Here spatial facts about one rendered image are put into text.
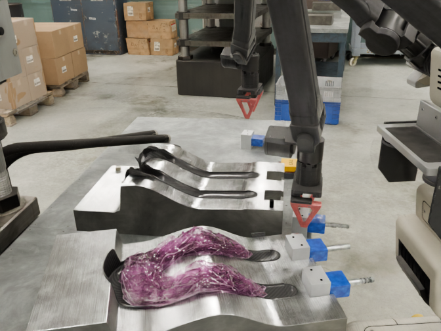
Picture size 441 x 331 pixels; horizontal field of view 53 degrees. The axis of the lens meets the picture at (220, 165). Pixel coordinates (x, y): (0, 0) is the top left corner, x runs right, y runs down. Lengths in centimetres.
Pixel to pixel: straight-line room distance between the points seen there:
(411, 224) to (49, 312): 84
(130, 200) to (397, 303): 147
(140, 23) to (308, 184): 694
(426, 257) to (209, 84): 423
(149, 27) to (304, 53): 701
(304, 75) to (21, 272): 71
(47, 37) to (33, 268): 455
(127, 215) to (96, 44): 710
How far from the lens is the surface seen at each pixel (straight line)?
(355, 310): 212
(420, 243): 113
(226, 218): 102
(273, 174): 119
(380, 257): 247
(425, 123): 110
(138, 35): 784
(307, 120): 88
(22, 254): 112
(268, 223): 102
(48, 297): 79
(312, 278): 83
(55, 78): 554
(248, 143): 154
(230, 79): 503
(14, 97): 476
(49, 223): 122
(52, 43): 546
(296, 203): 99
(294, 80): 82
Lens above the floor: 139
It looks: 24 degrees down
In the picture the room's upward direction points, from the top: 1 degrees counter-clockwise
